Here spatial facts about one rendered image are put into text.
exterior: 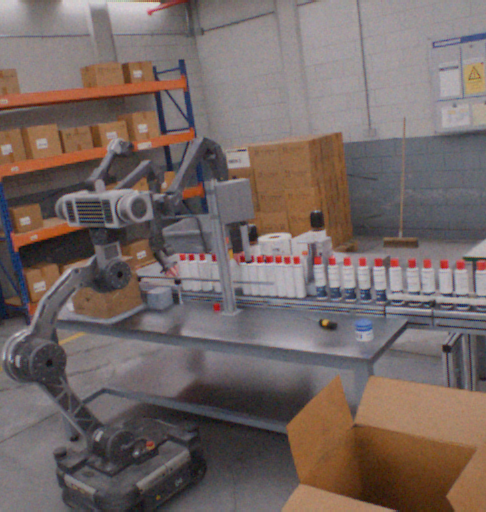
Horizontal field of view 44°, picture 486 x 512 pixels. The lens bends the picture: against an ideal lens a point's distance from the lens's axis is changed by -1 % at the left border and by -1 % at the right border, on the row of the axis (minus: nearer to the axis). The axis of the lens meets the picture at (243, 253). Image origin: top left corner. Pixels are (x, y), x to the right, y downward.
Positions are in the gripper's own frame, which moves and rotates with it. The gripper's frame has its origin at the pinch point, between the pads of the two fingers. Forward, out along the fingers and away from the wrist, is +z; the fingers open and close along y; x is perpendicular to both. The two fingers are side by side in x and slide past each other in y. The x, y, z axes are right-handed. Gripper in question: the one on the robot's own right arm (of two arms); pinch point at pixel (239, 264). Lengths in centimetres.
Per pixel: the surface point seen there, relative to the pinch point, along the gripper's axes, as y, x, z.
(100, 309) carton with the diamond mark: 56, 50, 12
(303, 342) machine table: -62, 45, 19
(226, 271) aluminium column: -8.4, 22.2, -3.0
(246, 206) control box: -19.6, 13.7, -33.2
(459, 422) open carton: -149, 122, -2
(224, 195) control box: -14.0, 22.0, -40.3
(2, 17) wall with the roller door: 417, -184, -217
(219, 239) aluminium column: -7.9, 23.1, -19.3
